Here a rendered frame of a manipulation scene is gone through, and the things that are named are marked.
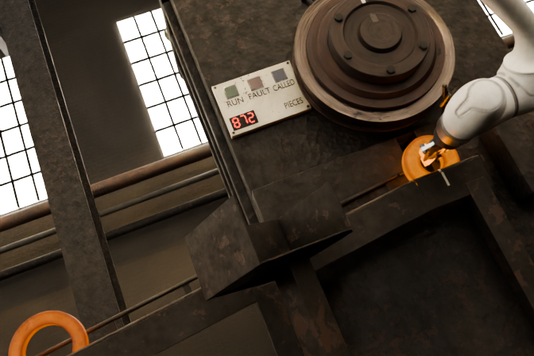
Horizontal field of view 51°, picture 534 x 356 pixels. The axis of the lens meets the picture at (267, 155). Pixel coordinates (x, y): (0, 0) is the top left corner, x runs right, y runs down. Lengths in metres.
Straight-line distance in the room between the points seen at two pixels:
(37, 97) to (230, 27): 3.05
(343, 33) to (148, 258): 6.43
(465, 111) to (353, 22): 0.52
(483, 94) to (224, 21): 0.96
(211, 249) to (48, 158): 3.46
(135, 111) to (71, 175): 4.22
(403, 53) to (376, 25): 0.11
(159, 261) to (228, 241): 6.69
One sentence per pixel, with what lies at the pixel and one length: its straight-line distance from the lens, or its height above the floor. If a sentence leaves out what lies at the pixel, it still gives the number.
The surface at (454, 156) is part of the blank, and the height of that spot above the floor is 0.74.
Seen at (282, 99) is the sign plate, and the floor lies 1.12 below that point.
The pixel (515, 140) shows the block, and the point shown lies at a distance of 1.67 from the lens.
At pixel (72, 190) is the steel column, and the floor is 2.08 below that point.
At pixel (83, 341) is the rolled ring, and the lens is 1.49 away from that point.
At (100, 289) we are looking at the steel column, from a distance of 4.13.
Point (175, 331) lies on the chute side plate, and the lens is 1.42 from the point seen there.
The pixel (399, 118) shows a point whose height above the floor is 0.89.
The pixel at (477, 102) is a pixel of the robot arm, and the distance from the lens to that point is 1.24.
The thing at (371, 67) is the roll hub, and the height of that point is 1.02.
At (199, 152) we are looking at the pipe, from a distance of 7.32.
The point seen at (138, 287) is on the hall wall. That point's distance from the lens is 7.74.
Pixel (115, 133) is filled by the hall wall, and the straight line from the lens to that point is 8.44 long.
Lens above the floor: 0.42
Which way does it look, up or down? 19 degrees up
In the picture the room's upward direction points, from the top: 23 degrees counter-clockwise
